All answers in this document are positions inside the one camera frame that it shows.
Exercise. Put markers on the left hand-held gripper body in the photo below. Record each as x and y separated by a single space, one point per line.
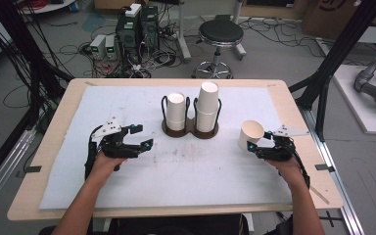
117 148

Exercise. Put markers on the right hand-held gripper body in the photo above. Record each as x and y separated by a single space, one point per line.
279 151

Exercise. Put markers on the single white paper cup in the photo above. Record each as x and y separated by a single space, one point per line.
250 132

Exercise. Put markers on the tall stack of white cups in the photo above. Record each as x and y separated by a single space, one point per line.
208 104

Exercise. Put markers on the person's left hand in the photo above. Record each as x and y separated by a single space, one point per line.
106 166

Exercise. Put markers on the person's right hand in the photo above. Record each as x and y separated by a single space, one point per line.
289 171

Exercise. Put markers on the short stack of white cups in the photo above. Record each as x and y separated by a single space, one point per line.
176 111

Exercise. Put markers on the black tape piece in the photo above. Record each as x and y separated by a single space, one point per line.
323 167
32 169

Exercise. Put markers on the white table mat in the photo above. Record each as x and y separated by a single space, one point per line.
176 182

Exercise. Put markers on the light wooden table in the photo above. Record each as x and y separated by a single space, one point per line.
176 82

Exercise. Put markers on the electronics boxes on floor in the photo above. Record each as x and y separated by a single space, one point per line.
156 60

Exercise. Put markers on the grey power supply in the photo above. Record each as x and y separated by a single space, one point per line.
110 48
97 47

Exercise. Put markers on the white floor board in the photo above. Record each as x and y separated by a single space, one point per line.
352 104

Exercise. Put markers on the person's dark clothing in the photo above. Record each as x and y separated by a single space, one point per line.
176 226

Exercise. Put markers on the black computer tower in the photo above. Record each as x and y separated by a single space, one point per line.
149 29
128 39

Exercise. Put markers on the grey desk leg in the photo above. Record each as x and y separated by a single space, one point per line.
183 36
239 36

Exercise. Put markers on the black round stool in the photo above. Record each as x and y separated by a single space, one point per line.
221 32

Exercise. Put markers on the white box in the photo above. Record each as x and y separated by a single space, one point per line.
133 10

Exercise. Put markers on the cardboard box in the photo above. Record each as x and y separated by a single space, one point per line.
336 16

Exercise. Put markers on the aluminium rail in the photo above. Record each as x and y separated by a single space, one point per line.
3 173
342 196

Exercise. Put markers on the black frame post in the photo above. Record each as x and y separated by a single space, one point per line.
336 52
23 42

